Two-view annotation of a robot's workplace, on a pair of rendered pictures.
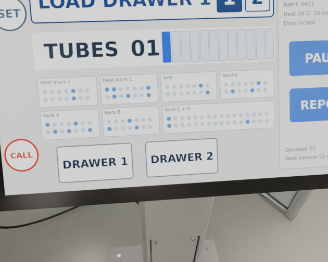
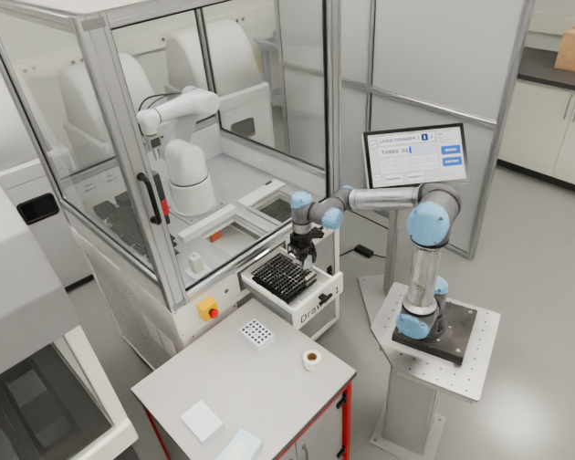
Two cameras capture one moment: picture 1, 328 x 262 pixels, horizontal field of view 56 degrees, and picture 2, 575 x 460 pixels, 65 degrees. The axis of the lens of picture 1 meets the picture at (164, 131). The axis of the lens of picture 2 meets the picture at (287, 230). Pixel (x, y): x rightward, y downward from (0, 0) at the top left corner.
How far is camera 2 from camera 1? 2.02 m
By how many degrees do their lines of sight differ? 9
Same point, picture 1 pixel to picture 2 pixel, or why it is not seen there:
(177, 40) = (412, 148)
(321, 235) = (490, 266)
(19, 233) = not seen: hidden behind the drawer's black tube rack
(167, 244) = (403, 233)
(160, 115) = (410, 166)
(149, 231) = (398, 223)
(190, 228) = not seen: hidden behind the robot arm
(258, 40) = (433, 146)
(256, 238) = (448, 270)
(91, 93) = (392, 162)
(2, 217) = not seen: hidden behind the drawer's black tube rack
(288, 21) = (440, 141)
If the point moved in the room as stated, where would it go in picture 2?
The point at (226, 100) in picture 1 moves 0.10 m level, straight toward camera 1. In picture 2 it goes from (425, 162) to (424, 171)
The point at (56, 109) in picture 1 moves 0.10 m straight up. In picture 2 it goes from (384, 166) to (385, 148)
